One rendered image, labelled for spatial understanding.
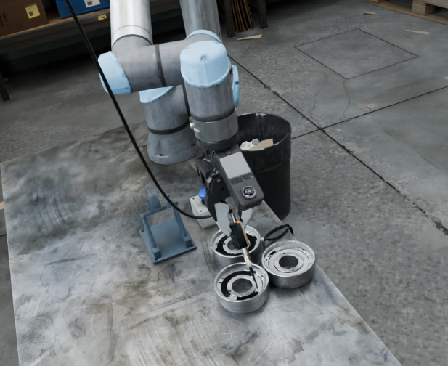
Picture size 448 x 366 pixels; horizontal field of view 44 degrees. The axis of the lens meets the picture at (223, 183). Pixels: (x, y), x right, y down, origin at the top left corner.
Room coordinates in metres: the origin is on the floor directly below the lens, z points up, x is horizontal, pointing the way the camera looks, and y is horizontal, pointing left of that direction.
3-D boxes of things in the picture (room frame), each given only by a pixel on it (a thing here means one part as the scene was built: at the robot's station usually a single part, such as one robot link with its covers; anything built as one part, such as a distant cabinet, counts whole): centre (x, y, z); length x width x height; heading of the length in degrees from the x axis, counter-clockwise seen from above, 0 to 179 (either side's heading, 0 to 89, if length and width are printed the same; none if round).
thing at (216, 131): (0.83, 0.00, 1.15); 0.08 x 0.08 x 0.05
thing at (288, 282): (0.81, -0.10, 0.82); 0.10 x 0.10 x 0.04
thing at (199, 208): (1.05, 0.04, 0.82); 0.08 x 0.07 x 0.05; 16
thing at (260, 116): (2.09, -0.16, 0.21); 0.34 x 0.34 x 0.43
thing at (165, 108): (1.38, 0.12, 0.97); 0.13 x 0.12 x 0.14; 89
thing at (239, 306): (0.77, 0.00, 0.82); 0.10 x 0.10 x 0.04
